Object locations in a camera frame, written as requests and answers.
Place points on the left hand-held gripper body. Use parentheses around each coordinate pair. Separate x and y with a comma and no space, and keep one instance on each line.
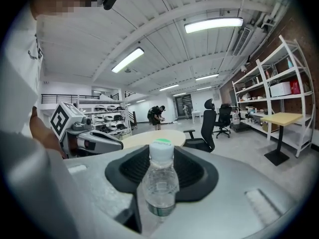
(62,121)

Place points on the white appliance box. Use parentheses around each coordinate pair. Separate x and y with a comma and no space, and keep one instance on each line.
(280,89)

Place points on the long ceiling light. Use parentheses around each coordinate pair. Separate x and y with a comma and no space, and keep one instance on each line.
(128,60)
(179,94)
(214,25)
(169,87)
(207,77)
(204,88)

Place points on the red bag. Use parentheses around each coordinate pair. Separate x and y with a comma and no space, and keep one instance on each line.
(295,87)

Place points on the dark stair banister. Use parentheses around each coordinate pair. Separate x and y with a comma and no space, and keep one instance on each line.
(134,119)

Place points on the pale blue spray bottle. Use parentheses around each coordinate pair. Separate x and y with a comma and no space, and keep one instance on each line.
(289,63)

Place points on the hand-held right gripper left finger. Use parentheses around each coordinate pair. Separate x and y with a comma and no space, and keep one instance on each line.
(104,203)

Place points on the small square yellow table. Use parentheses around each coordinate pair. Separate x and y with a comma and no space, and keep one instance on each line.
(281,118)

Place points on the white goods storage rack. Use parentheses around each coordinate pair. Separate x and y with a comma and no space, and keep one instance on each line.
(263,83)

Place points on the round light wooden table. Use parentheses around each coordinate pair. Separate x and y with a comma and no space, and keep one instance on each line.
(139,138)

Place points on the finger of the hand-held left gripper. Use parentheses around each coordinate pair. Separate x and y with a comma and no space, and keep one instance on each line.
(99,144)

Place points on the white ceiling air conditioner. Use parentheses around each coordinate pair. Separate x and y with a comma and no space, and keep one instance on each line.
(241,41)

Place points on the person's left forearm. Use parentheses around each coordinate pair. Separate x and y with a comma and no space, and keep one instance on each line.
(42,131)

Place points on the clear plastic water bottle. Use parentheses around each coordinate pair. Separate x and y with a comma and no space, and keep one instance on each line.
(159,183)

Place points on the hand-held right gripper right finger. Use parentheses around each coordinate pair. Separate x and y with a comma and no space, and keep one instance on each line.
(224,208)

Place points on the person in white shirt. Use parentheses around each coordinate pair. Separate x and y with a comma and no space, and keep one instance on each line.
(20,71)

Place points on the group of stored helmets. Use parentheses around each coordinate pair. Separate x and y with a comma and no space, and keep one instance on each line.
(99,119)

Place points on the person's head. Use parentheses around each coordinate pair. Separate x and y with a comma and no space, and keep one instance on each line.
(49,4)

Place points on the black wall panel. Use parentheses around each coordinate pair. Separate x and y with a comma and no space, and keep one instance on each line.
(180,101)

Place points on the black metal railing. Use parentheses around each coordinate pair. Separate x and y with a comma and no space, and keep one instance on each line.
(49,95)

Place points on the large clear water jug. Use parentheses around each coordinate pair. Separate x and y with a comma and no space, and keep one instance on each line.
(236,118)

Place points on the small white table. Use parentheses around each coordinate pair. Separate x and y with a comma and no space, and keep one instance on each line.
(196,112)

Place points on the white helmet storage rack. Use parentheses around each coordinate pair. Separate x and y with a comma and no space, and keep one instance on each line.
(109,112)

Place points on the black office chair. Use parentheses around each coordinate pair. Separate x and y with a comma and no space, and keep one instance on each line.
(224,116)
(208,126)

